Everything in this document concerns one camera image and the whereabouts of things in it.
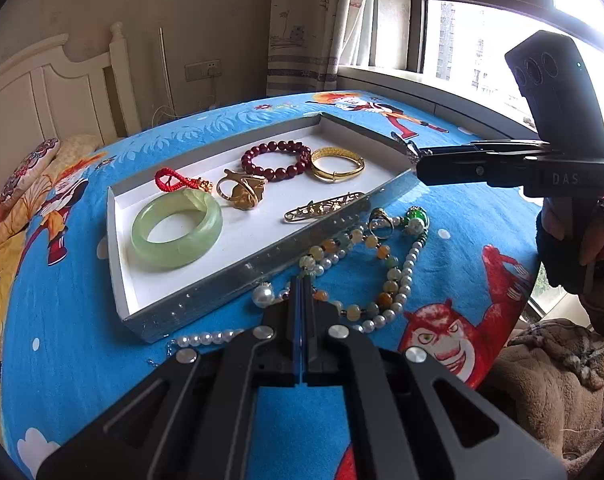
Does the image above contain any silver flower brooch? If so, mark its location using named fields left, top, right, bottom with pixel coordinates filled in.
left=392, top=132, right=423, bottom=163

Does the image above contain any wall socket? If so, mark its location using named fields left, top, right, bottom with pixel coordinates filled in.
left=184, top=61, right=221, bottom=81

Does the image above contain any gold ring ornament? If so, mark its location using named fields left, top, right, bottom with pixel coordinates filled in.
left=217, top=169, right=269, bottom=211

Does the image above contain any dark red bead bracelet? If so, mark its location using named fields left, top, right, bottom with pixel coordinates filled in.
left=240, top=141, right=313, bottom=177

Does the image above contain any multicolour jade bead necklace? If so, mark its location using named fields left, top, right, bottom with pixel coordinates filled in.
left=299, top=227, right=407, bottom=321

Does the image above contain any beige pillow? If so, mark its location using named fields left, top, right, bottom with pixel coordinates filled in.
left=56, top=134, right=102, bottom=161

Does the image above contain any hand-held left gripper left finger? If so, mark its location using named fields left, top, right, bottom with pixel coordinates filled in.
left=36, top=276, right=303, bottom=480

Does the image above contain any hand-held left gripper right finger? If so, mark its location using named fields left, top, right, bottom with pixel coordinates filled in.
left=304, top=277, right=568, bottom=480

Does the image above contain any white pearl necklace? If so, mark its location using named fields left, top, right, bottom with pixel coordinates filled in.
left=167, top=240, right=429, bottom=358

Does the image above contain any window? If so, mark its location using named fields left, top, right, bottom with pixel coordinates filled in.
left=372, top=0, right=604, bottom=131

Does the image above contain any gold pin brooch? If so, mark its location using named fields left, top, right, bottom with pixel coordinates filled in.
left=283, top=191, right=367, bottom=223

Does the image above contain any embroidered patterned pillow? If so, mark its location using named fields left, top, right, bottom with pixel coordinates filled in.
left=0, top=139, right=61, bottom=207

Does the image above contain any white thin pole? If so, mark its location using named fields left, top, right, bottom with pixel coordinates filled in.
left=158, top=27, right=177, bottom=118

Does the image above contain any white cable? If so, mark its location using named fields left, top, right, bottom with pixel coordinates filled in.
left=152, top=77, right=219, bottom=126

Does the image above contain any person's right hand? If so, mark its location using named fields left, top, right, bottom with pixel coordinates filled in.
left=536, top=195, right=604, bottom=311

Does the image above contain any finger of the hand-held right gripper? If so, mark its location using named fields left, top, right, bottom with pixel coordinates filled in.
left=415, top=152, right=533, bottom=187
left=422, top=140, right=553, bottom=159

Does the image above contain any gold bangle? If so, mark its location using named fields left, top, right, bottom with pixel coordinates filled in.
left=310, top=146, right=367, bottom=183

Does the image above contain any printed curtain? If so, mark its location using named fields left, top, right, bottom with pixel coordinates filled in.
left=266, top=0, right=377, bottom=97

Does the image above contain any green jade bangle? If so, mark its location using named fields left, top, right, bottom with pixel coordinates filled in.
left=130, top=191, right=223, bottom=272

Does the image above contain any green pendant with gold charm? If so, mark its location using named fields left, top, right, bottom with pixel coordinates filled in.
left=402, top=206, right=429, bottom=233

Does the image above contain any gold ring with green stone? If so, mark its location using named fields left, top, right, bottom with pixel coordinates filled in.
left=369, top=207, right=397, bottom=238

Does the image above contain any white wooden headboard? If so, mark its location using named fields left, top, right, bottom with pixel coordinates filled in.
left=0, top=22, right=142, bottom=201

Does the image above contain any brown fleece blanket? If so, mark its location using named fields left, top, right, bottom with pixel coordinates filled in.
left=482, top=305, right=604, bottom=476

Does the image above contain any red cord charm bracelet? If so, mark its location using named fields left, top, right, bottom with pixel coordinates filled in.
left=154, top=166, right=213, bottom=196

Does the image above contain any blue cartoon printed bedsheet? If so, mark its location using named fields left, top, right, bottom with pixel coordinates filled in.
left=0, top=91, right=543, bottom=480

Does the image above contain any grey shallow cardboard box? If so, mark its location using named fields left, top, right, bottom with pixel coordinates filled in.
left=106, top=112, right=417, bottom=345

